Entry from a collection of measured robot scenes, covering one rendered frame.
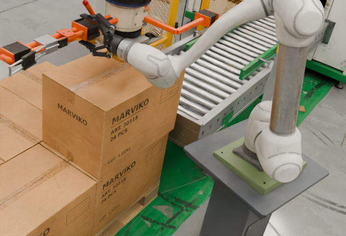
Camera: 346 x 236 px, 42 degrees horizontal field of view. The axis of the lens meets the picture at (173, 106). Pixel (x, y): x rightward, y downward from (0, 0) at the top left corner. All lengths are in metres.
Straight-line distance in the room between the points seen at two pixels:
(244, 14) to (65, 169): 1.12
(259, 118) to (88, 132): 0.76
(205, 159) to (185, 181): 1.00
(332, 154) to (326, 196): 0.53
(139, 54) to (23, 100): 1.14
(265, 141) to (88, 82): 0.85
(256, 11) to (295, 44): 0.21
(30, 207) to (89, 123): 0.43
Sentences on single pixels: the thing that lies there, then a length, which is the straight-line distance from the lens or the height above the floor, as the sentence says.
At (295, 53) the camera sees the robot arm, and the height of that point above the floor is 1.42.
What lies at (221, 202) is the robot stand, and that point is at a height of 0.49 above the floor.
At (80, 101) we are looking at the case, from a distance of 2.01.
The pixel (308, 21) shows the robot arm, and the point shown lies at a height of 1.56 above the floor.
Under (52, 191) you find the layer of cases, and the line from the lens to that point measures 2.11.
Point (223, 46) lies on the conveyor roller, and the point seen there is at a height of 0.55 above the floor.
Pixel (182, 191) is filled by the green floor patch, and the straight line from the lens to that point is 2.96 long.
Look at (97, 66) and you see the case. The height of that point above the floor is 0.94.
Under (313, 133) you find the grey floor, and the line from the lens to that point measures 3.90.
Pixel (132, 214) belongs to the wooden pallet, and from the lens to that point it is 2.74.
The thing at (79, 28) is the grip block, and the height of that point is 1.25.
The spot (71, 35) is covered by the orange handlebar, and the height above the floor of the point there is 1.24.
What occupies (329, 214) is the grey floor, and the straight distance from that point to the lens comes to 3.21.
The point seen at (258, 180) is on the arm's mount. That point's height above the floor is 0.79.
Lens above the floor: 2.04
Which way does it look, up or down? 33 degrees down
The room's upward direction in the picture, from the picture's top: 11 degrees clockwise
